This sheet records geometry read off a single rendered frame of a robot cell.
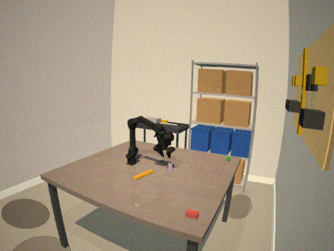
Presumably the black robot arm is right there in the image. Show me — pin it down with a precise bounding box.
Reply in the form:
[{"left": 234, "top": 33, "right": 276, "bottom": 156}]
[{"left": 125, "top": 116, "right": 174, "bottom": 166}]

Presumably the red rectangular block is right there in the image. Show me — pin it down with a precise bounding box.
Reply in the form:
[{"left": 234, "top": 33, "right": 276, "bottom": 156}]
[{"left": 185, "top": 209, "right": 199, "bottom": 219}]

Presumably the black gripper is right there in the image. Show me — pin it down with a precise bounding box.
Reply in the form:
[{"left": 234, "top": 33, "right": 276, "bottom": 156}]
[{"left": 153, "top": 141, "right": 175, "bottom": 159}]

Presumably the yellow bar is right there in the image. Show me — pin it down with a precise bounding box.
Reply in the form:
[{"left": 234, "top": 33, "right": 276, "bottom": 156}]
[{"left": 133, "top": 170, "right": 153, "bottom": 180}]

